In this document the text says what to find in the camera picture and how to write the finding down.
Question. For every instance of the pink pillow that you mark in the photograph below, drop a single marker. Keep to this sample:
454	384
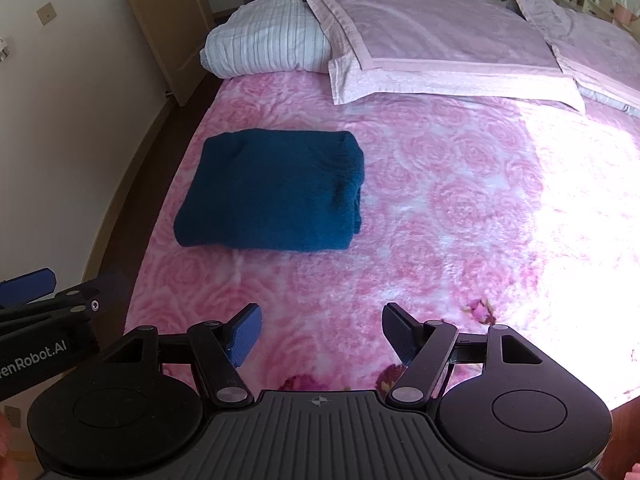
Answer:
602	58
444	47

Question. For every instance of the white striped pillow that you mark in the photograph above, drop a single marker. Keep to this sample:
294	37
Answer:
267	36

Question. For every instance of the person's hand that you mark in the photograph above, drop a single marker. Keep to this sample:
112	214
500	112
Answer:
5	436

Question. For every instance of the dark blue knit sweater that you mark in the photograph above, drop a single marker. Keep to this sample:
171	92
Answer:
290	191

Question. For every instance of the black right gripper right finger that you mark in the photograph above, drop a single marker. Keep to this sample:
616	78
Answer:
429	352

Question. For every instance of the pink container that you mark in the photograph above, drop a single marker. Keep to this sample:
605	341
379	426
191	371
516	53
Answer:
622	14

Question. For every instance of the wall switch plate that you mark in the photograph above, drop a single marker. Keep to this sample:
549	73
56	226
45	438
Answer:
46	14

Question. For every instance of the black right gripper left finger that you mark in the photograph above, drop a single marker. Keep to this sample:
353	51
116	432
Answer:
215	351

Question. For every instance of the pink floral bed blanket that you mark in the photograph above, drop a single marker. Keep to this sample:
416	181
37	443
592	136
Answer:
474	212

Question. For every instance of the pink pillow right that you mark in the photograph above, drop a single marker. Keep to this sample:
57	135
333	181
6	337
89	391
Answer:
602	58

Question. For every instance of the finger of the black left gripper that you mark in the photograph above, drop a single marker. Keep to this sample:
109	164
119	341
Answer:
27	288
98	295

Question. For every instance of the pink pillow left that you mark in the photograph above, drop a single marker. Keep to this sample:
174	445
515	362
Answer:
444	47

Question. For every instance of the wooden door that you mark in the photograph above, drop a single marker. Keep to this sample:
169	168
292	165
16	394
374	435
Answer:
176	31

